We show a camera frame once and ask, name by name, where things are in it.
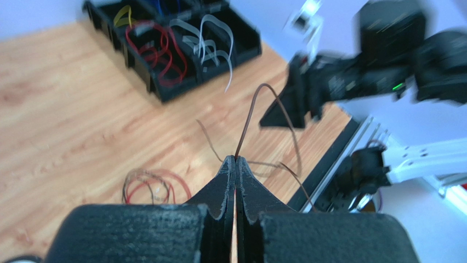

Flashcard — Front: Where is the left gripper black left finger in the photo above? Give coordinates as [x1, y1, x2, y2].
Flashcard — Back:
[186, 156, 236, 262]

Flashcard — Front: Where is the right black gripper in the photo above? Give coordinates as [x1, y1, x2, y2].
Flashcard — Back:
[259, 53, 350, 129]

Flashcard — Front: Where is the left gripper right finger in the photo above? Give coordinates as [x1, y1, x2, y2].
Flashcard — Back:
[235, 157, 295, 262]

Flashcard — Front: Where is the dark brown wire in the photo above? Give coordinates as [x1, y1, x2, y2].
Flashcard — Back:
[195, 83, 318, 212]

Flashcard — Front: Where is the black white-striped wire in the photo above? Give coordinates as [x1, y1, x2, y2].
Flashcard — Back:
[122, 171, 172, 205]

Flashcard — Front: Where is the blue wire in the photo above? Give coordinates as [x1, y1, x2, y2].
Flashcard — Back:
[155, 0, 183, 15]

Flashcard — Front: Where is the yellow wire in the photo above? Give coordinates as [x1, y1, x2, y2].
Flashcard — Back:
[113, 4, 134, 28]

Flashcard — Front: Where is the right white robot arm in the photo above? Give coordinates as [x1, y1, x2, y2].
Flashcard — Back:
[260, 1, 466, 211]

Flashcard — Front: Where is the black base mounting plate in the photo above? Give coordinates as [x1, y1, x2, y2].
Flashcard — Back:
[286, 116, 388, 214]

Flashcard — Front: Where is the black six-compartment bin organizer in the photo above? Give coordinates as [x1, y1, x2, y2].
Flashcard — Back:
[83, 1, 262, 102]

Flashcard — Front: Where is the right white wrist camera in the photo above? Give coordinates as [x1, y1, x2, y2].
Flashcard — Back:
[283, 0, 324, 65]

